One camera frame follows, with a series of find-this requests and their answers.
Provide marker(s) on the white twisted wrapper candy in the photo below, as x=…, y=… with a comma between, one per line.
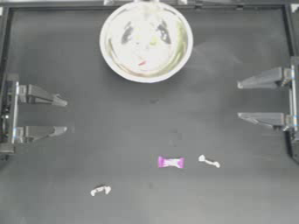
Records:
x=105, y=190
x=201, y=158

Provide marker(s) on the red candy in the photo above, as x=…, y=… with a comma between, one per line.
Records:
x=141, y=62

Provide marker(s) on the purple candy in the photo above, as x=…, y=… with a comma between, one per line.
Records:
x=171, y=162

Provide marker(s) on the green candy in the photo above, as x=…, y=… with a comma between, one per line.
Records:
x=153, y=41

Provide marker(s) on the steel bowl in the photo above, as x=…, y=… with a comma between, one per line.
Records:
x=145, y=58

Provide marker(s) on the black table frame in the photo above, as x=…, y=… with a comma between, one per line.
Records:
x=57, y=5

